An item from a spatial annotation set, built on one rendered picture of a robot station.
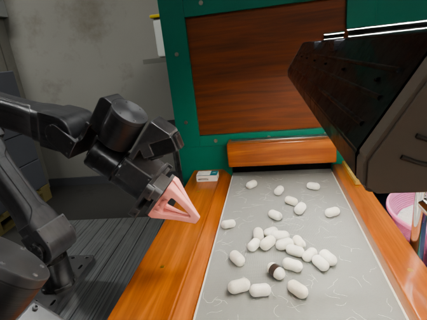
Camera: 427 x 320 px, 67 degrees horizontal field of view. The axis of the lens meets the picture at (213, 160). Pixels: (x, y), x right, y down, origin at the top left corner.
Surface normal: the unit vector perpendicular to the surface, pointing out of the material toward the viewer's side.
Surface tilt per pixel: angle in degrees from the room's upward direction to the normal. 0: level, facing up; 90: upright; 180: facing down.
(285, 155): 90
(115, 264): 0
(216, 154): 90
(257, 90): 90
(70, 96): 90
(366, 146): 58
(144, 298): 0
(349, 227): 0
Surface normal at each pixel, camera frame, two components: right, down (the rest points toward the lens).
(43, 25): -0.10, 0.33
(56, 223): 0.76, -0.44
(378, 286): -0.11, -0.94
